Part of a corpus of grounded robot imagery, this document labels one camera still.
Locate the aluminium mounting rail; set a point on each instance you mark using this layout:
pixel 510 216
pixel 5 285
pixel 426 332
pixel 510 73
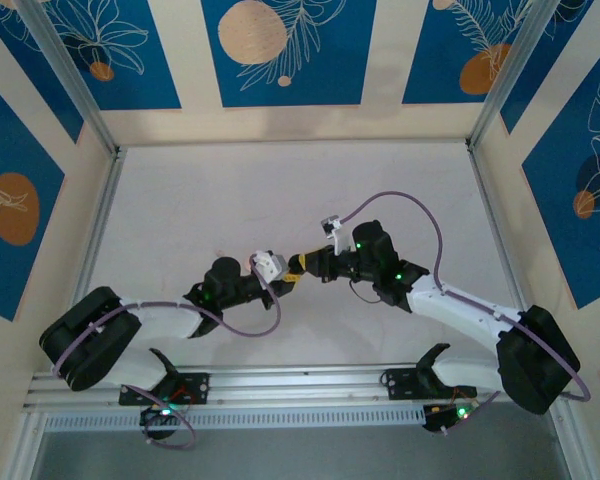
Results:
pixel 300 382

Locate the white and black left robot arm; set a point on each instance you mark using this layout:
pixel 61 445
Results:
pixel 160 317

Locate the aluminium side rail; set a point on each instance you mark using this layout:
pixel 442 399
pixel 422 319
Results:
pixel 495 220
pixel 97 240

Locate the aluminium frame post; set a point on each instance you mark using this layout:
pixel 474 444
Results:
pixel 70 75
pixel 515 75

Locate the blue floral wall panel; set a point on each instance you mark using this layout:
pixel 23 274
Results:
pixel 330 50
pixel 10 140
pixel 40 85
pixel 155 75
pixel 555 75
pixel 430 50
pixel 555 225

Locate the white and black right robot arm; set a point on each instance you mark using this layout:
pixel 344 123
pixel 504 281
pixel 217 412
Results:
pixel 460 305

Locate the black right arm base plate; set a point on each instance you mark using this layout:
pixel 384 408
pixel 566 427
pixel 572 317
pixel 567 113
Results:
pixel 400 385

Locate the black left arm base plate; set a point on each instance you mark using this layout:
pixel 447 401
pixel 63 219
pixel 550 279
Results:
pixel 197 389

